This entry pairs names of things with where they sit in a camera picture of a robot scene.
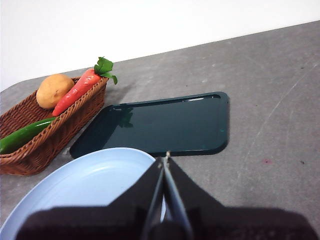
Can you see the dark green rectangular tray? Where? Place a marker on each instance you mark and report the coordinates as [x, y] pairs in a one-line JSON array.
[[162, 125]]

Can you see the orange carrot with green leaves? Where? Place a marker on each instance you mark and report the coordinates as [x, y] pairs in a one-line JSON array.
[[80, 86]]

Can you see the long green pepper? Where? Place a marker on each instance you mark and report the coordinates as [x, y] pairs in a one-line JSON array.
[[25, 133]]

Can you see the blue round plate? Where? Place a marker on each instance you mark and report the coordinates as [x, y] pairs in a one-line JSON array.
[[87, 180]]

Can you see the brown wicker basket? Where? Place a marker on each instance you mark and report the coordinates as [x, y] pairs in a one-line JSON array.
[[50, 147]]

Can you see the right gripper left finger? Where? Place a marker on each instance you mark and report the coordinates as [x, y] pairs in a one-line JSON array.
[[100, 222]]

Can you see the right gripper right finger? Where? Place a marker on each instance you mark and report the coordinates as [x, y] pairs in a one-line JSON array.
[[225, 225]]

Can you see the yellow-brown potato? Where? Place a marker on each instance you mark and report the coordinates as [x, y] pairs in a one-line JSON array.
[[53, 91]]

